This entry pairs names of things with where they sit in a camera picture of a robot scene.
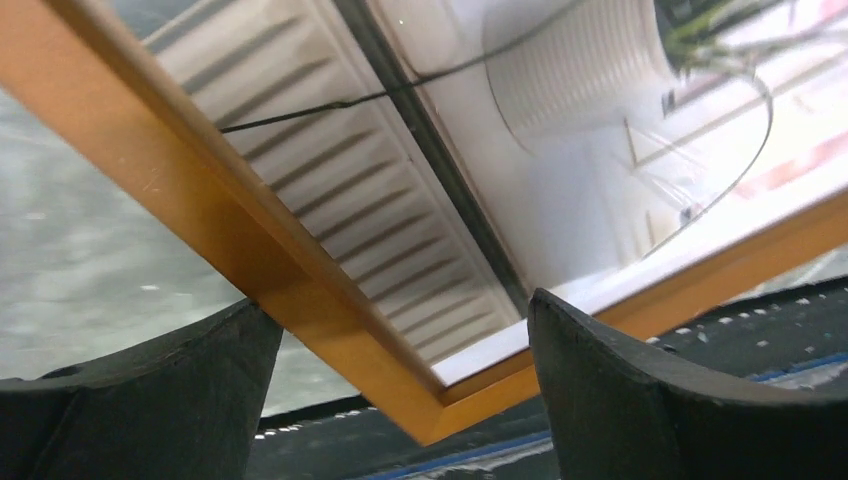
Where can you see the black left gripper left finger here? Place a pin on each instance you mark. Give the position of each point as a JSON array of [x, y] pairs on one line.
[[183, 405]]

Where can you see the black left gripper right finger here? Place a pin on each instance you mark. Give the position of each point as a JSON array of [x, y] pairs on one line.
[[620, 408]]

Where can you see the glossy room photo print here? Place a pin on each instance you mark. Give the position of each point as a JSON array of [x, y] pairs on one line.
[[451, 156]]

